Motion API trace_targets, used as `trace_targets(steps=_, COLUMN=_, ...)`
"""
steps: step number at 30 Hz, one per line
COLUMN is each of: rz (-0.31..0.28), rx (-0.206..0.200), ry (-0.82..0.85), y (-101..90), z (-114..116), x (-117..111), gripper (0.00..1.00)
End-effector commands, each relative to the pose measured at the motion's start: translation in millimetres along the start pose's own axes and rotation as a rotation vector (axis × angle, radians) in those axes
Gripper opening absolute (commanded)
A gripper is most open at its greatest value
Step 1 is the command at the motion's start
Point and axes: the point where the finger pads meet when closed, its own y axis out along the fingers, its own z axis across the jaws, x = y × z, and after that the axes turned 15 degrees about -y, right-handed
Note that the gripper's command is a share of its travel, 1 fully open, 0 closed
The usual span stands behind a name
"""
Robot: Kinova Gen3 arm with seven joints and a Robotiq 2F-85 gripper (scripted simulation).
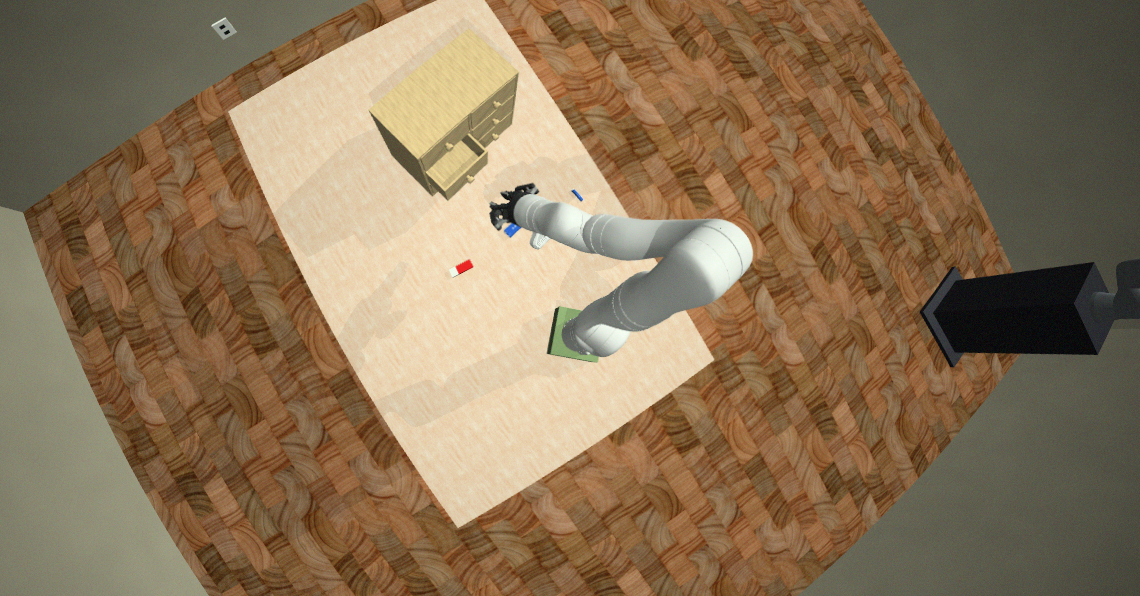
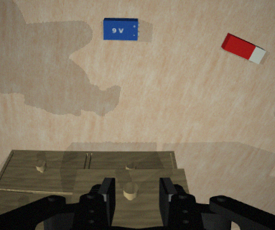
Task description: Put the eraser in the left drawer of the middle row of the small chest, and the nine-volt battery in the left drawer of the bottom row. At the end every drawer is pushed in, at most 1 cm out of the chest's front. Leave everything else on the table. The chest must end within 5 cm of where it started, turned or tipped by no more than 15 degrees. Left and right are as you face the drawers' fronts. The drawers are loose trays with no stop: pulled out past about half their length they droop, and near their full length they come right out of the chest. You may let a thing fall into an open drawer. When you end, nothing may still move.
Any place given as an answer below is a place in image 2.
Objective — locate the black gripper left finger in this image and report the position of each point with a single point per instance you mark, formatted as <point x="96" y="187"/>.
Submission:
<point x="89" y="214"/>

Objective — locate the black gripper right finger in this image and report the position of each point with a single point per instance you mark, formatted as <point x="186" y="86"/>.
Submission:
<point x="183" y="213"/>

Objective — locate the blue battery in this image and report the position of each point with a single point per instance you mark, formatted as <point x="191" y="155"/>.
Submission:
<point x="120" y="29"/>

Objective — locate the light wooden chest of drawers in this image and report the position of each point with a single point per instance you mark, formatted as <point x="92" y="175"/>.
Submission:
<point x="87" y="165"/>

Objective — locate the red and white eraser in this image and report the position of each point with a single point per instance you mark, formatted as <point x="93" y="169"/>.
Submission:
<point x="243" y="48"/>

